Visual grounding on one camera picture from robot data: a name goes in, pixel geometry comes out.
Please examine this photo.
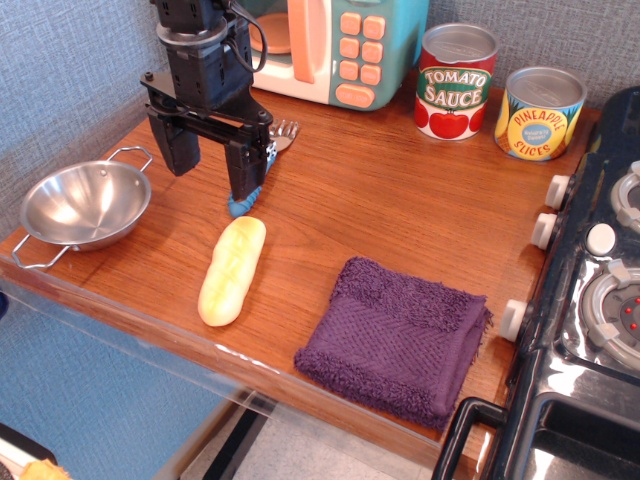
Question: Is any teal toy microwave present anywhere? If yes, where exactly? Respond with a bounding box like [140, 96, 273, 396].
[242, 1, 430, 111]

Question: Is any black toy stove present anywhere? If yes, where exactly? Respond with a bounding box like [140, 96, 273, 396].
[433, 87, 639, 479]

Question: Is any blue handled fork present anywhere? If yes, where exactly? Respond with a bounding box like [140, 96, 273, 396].
[227, 119, 301, 219]

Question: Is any purple cloth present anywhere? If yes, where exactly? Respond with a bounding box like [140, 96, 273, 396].
[294, 257, 492, 431]

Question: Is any tomato sauce can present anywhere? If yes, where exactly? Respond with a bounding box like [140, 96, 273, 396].
[414, 23, 499, 141]

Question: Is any pineapple slices can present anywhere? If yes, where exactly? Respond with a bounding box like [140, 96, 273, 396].
[494, 66, 587, 162]

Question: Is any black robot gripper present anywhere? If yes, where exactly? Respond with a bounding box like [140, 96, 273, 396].
[141, 17, 272, 201]

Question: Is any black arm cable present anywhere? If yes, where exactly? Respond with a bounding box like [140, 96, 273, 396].
[219, 0, 269, 74]

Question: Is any yellow toy bread loaf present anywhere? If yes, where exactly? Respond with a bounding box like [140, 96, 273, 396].
[198, 216, 266, 327]

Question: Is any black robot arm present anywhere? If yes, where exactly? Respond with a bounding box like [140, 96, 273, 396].
[141, 1, 273, 201]

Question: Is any small steel bowl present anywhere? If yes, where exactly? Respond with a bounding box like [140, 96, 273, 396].
[11, 146, 153, 270]

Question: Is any orange toy plate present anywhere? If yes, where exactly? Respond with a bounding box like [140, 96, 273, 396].
[249, 12, 291, 55]

